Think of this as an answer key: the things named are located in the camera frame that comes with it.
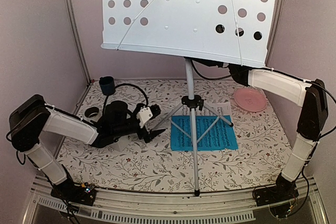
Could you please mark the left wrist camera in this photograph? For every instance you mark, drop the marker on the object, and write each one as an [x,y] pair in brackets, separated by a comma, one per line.
[144,115]

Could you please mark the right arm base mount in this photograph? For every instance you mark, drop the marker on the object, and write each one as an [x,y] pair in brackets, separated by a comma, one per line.
[267,195]

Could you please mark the white metronome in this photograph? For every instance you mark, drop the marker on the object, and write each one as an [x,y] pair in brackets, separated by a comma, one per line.
[120,145]

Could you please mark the light blue music stand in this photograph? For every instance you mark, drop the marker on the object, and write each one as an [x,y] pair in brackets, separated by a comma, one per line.
[229,31]

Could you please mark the white sheet music page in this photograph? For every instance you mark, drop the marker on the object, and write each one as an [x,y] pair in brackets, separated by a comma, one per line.
[219,108]

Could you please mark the pink plate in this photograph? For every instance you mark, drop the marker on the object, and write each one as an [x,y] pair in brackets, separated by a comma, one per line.
[250,100]

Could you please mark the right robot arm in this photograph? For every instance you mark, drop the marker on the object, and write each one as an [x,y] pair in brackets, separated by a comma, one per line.
[311,96]

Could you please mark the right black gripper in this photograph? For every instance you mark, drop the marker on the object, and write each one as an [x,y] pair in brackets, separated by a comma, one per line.
[211,62]

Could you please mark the front aluminium rail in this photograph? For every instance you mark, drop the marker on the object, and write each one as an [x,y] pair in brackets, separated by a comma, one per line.
[117,206]

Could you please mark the dark blue cup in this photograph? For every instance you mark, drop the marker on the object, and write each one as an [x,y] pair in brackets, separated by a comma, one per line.
[107,85]

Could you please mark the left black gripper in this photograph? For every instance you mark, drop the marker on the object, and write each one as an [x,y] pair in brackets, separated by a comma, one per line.
[144,135]

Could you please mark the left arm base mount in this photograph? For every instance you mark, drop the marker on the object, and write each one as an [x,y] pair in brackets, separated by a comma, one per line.
[69,191]

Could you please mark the paper coffee cup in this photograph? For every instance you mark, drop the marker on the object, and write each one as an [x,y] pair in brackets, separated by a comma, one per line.
[93,114]

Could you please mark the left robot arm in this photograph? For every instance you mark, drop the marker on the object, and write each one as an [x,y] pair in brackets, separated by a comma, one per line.
[34,119]

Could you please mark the blue sheet music page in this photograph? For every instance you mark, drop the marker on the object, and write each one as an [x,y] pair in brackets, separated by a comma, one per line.
[213,134]

